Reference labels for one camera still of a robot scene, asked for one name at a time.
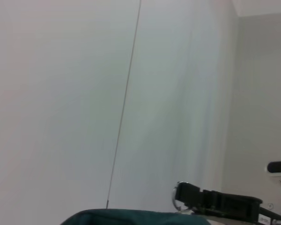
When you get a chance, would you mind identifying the dark teal insulated lunch bag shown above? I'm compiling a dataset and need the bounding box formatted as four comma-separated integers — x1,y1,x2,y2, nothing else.
59,180,212,225

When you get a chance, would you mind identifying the white black camera sensor bar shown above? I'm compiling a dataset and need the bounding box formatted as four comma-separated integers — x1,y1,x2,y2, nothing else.
265,160,281,174

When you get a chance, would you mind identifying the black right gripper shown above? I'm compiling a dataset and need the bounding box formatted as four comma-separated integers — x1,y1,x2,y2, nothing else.
175,181,281,225

